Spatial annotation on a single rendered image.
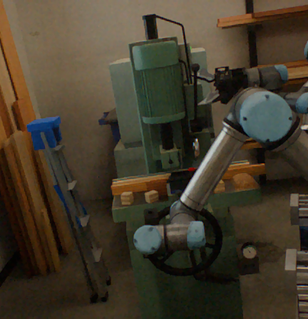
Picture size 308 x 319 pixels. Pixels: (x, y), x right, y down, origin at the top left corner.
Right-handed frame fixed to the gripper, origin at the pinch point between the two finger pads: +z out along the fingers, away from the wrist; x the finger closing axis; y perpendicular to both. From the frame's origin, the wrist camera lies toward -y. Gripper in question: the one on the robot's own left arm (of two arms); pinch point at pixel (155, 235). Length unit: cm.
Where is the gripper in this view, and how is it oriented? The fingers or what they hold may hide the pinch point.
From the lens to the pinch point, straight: 150.2
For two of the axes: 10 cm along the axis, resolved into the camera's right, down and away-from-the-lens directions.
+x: 9.9, -1.1, -0.6
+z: 0.8, 2.0, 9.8
